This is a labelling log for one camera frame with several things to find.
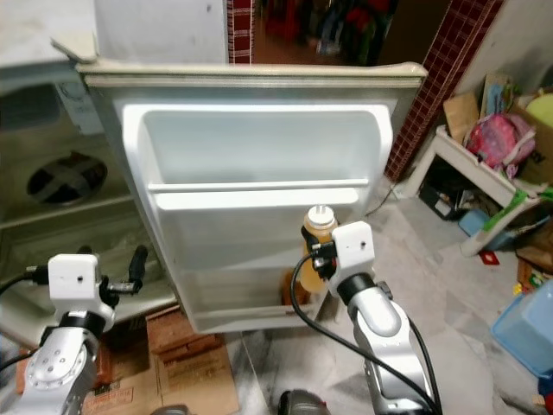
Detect grey robot right leg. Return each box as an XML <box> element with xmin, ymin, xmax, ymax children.
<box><xmin>278</xmin><ymin>391</ymin><xmax>331</xmax><ymax>415</ymax></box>

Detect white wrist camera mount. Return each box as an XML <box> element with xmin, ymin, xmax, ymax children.
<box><xmin>48</xmin><ymin>253</ymin><xmax>101</xmax><ymax>316</ymax></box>
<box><xmin>330</xmin><ymin>221</ymin><xmax>378</xmax><ymax>282</ymax></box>

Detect pink backpack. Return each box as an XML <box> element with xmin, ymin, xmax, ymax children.
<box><xmin>465</xmin><ymin>112</ymin><xmax>538</xmax><ymax>180</ymax></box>

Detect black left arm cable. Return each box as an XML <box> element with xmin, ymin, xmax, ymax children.
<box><xmin>0</xmin><ymin>346</ymin><xmax>44</xmax><ymax>381</ymax></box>
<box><xmin>0</xmin><ymin>266</ymin><xmax>53</xmax><ymax>299</ymax></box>

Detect yellow green ball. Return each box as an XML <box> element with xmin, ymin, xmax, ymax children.
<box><xmin>525</xmin><ymin>93</ymin><xmax>553</xmax><ymax>129</ymax></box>

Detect grey freezer compartment flap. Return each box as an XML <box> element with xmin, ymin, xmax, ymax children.
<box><xmin>0</xmin><ymin>82</ymin><xmax>130</xmax><ymax>230</ymax></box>

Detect flattened brown cardboard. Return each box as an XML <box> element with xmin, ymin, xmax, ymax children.
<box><xmin>91</xmin><ymin>342</ymin><xmax>238</xmax><ymax>415</ymax></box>

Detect small orange bottle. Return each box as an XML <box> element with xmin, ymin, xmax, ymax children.
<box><xmin>279</xmin><ymin>270</ymin><xmax>310</xmax><ymax>307</ymax></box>

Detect white door shelf bar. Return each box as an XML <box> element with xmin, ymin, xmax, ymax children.
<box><xmin>145</xmin><ymin>178</ymin><xmax>365</xmax><ymax>214</ymax></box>

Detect blue item under table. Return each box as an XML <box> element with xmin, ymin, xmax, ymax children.
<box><xmin>456</xmin><ymin>209</ymin><xmax>495</xmax><ymax>237</ymax></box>

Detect white low table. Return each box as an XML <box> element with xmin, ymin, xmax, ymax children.
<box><xmin>413</xmin><ymin>125</ymin><xmax>553</xmax><ymax>258</ymax></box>

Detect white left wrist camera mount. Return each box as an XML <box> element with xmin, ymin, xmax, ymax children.
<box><xmin>48</xmin><ymin>253</ymin><xmax>101</xmax><ymax>316</ymax></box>

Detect translucent fridge drip tray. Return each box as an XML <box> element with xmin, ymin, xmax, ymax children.
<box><xmin>0</xmin><ymin>207</ymin><xmax>139</xmax><ymax>295</ymax></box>

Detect black item under table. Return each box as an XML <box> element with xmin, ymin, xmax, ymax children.
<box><xmin>419</xmin><ymin>156</ymin><xmax>474</xmax><ymax>221</ymax></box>

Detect brown cardboard sheet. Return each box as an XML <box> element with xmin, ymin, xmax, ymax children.
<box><xmin>442</xmin><ymin>91</ymin><xmax>482</xmax><ymax>144</ymax></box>

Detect silver fridge door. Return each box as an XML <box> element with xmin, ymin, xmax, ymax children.
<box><xmin>78</xmin><ymin>62</ymin><xmax>429</xmax><ymax>335</ymax></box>

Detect brown cardboard box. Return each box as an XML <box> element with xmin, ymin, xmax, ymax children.
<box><xmin>514</xmin><ymin>86</ymin><xmax>553</xmax><ymax>187</ymax></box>

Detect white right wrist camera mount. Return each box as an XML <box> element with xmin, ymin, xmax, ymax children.
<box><xmin>330</xmin><ymin>221</ymin><xmax>378</xmax><ymax>282</ymax></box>

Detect blue plastic box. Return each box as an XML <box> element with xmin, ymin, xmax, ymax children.
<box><xmin>490</xmin><ymin>281</ymin><xmax>553</xmax><ymax>379</ymax></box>

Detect orange juice bottle white cap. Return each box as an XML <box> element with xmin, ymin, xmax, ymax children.
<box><xmin>301</xmin><ymin>204</ymin><xmax>340</xmax><ymax>293</ymax></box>

